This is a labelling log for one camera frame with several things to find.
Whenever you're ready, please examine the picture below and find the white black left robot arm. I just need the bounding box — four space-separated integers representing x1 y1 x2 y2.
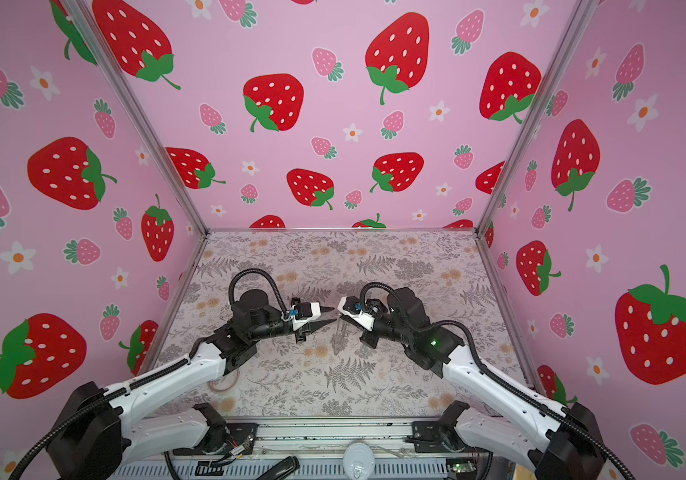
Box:
45 289 336 479

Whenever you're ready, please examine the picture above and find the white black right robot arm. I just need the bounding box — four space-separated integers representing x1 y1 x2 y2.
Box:
338 288 607 479

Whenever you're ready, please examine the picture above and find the white round knob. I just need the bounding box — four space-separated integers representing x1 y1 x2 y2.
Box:
342 442 375 480

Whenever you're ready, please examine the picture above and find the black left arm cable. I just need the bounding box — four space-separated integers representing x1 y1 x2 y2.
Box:
227 267 293 319

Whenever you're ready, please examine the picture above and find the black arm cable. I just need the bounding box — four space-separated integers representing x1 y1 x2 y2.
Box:
432 319 638 480
227 267 293 319

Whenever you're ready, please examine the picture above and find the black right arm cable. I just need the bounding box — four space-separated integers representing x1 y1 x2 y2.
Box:
432 319 638 480

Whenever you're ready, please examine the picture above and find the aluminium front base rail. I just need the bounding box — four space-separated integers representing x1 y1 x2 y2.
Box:
118 417 533 479

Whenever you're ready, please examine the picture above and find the black handle front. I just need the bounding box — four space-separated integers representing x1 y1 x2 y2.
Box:
257 456 300 480

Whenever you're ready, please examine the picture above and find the aluminium left rear corner post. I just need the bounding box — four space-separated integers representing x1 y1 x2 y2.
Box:
63 0 209 237

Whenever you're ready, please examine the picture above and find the aluminium corner post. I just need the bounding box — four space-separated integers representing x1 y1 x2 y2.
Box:
476 0 598 239
63 0 209 237

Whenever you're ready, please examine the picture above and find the aluminium right rear corner post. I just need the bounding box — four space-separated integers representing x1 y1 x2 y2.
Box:
476 0 598 239

